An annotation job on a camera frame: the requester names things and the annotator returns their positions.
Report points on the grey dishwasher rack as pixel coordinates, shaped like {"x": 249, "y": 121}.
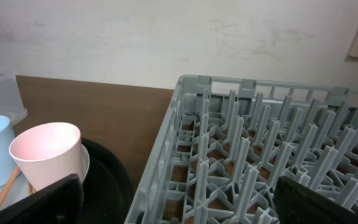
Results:
{"x": 225, "y": 142}

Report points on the black round tray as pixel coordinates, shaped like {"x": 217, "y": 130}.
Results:
{"x": 107, "y": 188}

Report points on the wooden chopstick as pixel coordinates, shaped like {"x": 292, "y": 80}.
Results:
{"x": 4, "y": 192}

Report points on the pink cup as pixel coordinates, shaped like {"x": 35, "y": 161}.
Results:
{"x": 48, "y": 152}

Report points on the grey round plate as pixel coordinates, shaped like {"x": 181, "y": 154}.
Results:
{"x": 22, "y": 189}

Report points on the clear plastic bin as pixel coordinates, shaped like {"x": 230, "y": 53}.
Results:
{"x": 11, "y": 104}

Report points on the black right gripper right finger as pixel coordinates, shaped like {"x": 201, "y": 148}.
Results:
{"x": 297, "y": 204}

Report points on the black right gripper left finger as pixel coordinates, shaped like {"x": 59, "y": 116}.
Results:
{"x": 59, "y": 202}

